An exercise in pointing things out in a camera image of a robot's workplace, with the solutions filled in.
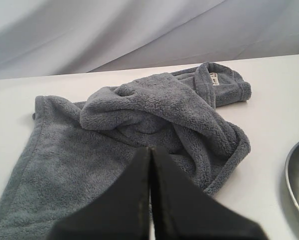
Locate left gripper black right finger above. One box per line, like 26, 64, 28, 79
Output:
150, 146, 250, 240

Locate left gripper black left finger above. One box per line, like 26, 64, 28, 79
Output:
47, 147, 151, 240

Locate white backdrop cloth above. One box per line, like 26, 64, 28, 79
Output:
0, 0, 299, 79

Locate grey-blue fleece towel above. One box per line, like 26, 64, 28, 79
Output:
0, 62, 251, 240

